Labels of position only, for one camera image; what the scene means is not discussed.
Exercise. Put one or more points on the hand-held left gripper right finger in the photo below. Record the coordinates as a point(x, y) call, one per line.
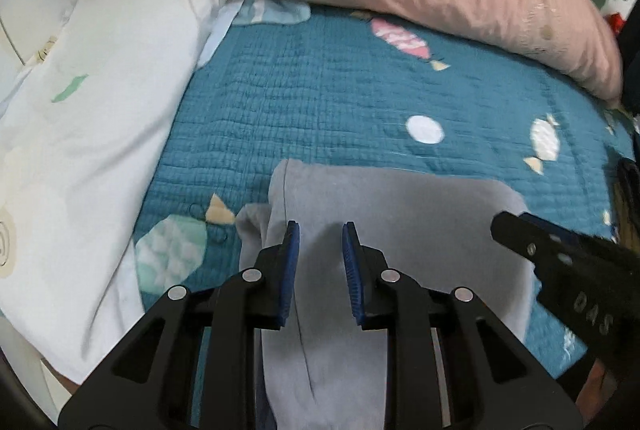
point(351, 270)

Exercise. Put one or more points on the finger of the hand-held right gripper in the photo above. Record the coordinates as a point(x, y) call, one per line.
point(520, 232)

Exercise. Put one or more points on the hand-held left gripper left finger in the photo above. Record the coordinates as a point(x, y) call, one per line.
point(290, 270)

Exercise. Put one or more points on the navy and grey jacket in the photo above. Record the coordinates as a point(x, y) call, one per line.
point(415, 220)

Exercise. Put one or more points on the person's right forearm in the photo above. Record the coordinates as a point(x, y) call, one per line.
point(592, 385)

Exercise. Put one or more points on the teal quilted printed blanket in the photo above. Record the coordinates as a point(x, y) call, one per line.
point(325, 109)

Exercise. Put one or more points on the dark cloth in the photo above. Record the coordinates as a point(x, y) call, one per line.
point(631, 64)

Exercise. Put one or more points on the small red object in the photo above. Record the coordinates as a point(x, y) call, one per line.
point(615, 19)

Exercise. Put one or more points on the white printed duvet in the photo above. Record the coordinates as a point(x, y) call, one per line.
point(100, 119)

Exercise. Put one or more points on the light blue patterned cloth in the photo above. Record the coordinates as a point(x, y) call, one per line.
point(270, 12)

